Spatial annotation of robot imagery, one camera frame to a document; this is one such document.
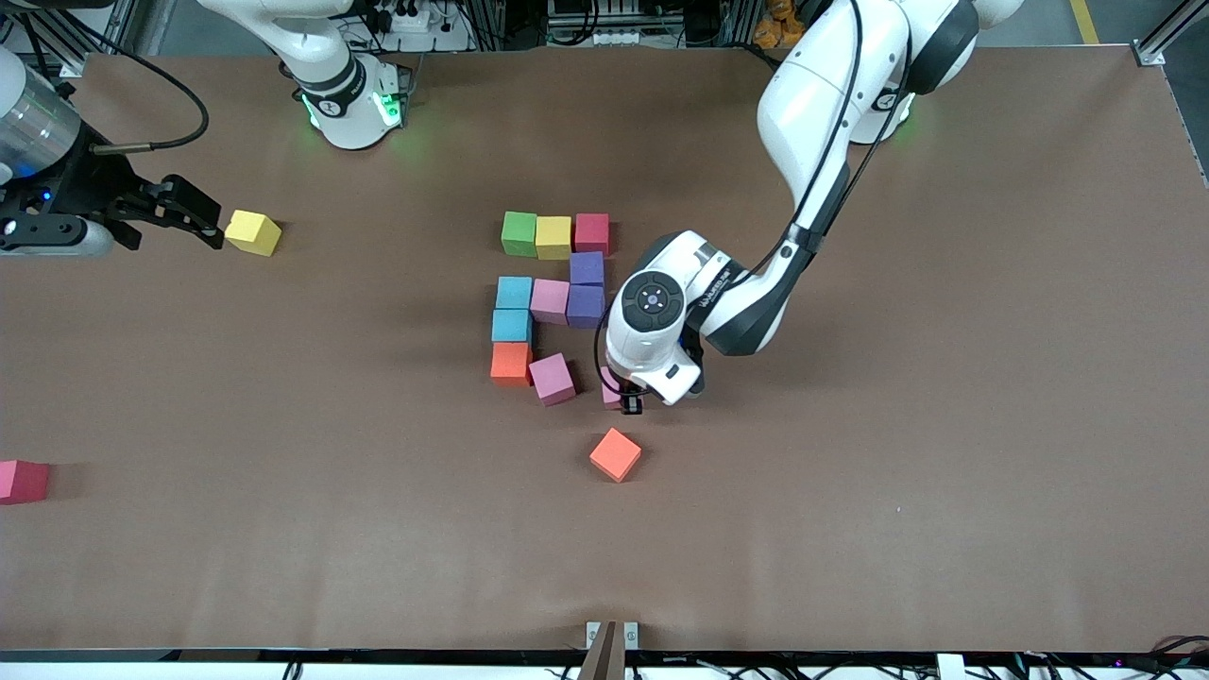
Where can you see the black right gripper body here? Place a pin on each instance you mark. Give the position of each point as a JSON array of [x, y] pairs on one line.
[[92, 184]]

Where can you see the pink foam cube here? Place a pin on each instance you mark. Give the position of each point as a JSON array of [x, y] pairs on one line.
[[553, 378], [550, 302], [610, 395]]

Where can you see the orange foam cube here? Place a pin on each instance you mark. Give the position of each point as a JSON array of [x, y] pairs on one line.
[[510, 362], [615, 454]]

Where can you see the purple foam cube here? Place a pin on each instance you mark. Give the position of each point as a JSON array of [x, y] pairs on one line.
[[586, 306], [587, 268]]

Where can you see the blue foam cube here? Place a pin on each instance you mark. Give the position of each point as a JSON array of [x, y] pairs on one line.
[[510, 325], [515, 293]]

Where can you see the red foam cube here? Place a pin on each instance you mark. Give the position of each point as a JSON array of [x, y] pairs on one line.
[[21, 481], [592, 232]]

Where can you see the yellow foam cube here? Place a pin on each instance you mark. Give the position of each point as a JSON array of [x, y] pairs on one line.
[[553, 238], [252, 231]]

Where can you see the green foam cube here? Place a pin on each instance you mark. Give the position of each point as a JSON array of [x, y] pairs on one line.
[[518, 233]]

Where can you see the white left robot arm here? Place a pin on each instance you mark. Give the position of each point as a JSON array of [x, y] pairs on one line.
[[822, 123]]

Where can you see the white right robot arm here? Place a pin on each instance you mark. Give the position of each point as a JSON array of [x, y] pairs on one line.
[[340, 57]]

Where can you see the tan vertical strut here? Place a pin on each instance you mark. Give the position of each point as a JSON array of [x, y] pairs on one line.
[[601, 656]]

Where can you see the white power strip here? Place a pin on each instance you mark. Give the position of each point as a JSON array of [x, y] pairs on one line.
[[416, 19]]

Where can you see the pile of orange bags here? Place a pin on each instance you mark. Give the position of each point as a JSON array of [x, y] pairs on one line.
[[776, 24]]

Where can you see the aluminium frame rail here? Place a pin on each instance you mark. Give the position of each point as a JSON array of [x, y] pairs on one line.
[[142, 24], [1176, 24]]

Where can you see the small metal table bracket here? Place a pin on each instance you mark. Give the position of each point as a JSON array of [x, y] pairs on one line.
[[592, 635]]

